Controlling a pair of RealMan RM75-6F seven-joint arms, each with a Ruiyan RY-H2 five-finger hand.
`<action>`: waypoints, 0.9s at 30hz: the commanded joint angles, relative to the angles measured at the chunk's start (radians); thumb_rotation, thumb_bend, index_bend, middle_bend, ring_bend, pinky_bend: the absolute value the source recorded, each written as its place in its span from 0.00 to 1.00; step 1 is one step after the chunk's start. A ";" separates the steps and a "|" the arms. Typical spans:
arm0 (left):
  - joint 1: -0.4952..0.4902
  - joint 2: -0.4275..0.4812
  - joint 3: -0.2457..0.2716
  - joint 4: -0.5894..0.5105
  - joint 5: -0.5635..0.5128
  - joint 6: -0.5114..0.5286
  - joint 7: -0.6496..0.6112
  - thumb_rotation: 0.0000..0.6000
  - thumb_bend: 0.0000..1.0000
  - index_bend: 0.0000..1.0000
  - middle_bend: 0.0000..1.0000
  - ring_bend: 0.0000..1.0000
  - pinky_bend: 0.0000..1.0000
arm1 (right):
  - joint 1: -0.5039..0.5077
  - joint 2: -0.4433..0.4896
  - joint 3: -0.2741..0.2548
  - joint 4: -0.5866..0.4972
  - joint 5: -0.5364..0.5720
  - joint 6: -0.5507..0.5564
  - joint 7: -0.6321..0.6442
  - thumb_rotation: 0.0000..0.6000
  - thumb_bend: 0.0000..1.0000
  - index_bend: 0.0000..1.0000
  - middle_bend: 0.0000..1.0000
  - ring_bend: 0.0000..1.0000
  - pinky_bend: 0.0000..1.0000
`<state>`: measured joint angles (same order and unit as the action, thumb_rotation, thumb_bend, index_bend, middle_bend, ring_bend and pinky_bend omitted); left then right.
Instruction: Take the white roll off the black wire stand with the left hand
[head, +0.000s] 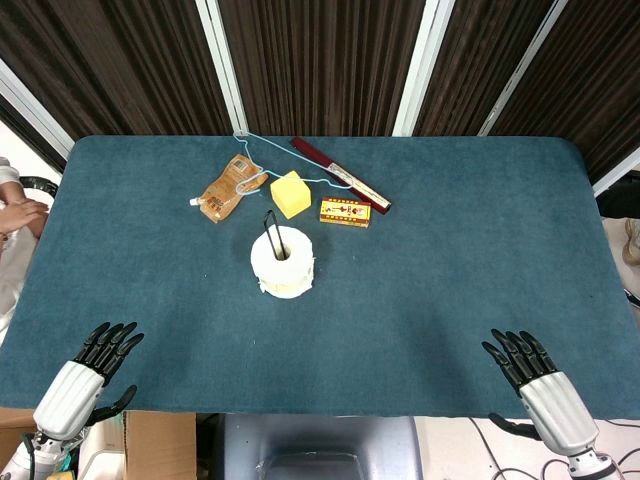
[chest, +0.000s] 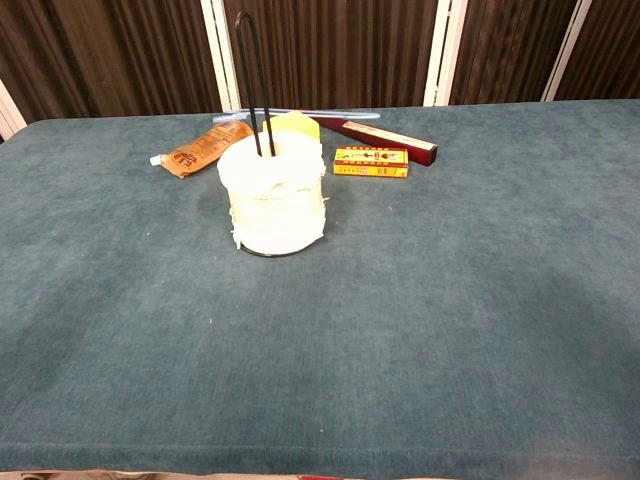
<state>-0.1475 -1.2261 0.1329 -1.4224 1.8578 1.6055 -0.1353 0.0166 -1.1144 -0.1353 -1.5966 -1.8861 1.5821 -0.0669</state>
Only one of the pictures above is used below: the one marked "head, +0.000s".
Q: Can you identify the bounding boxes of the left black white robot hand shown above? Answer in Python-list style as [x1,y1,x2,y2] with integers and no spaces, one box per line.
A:
[33,321,146,442]

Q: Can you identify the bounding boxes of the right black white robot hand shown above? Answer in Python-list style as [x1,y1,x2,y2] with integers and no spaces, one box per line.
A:
[480,328,600,455]

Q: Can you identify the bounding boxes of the white paper towel roll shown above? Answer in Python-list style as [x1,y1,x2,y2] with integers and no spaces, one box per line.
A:
[249,225,317,301]

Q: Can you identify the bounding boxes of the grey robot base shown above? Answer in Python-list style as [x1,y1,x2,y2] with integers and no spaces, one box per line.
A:
[222,414,427,480]

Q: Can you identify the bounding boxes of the brown cardboard box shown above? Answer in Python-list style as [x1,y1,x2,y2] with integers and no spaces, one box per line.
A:
[0,407,198,480]

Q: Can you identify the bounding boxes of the seated person in white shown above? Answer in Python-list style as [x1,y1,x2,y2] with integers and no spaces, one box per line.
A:
[0,156,52,346]

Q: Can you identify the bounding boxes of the orange spouted pouch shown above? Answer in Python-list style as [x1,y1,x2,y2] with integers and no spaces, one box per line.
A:
[189,154,269,225]

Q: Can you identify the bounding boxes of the small yellow red box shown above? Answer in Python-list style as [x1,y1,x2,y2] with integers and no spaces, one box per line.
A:
[319,196,373,230]

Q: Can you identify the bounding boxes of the yellow foam cube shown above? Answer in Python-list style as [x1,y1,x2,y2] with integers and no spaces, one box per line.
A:
[270,169,313,220]

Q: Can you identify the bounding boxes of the brown slatted partition panel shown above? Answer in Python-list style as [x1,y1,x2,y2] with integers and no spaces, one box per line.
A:
[413,0,544,137]
[218,0,427,137]
[489,0,640,184]
[0,0,232,151]

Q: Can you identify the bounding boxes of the long dark red box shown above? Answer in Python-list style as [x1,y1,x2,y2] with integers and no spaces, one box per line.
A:
[290,137,393,217]

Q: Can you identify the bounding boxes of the black floor cable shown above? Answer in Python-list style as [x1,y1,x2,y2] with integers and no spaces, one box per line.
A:
[467,417,574,480]

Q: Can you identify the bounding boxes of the white partition frame post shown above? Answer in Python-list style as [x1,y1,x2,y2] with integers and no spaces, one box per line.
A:
[391,0,442,138]
[194,0,249,137]
[592,148,640,197]
[477,0,557,137]
[0,58,76,162]

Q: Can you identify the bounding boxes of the black wire paper towel holder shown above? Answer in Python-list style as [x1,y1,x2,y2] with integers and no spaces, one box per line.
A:
[263,210,292,262]

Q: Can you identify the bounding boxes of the light blue wire hanger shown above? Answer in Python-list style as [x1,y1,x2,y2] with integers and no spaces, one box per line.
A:
[233,130,352,197]

